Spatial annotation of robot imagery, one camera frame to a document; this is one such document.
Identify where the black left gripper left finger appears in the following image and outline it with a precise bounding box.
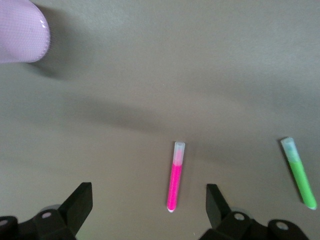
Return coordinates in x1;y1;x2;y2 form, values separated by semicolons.
0;182;94;240

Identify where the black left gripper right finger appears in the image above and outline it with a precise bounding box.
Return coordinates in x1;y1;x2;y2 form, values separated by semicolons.
199;183;311;240

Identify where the pink marker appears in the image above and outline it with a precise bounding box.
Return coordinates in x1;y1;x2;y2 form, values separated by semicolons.
166;141;187;214

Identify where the brown table mat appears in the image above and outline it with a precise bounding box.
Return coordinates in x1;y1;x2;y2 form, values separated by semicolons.
0;0;320;240

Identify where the pink mesh cup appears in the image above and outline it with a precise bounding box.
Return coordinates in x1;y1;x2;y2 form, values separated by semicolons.
0;0;52;64

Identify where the green marker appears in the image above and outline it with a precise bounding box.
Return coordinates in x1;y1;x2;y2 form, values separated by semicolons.
279;136;318;211

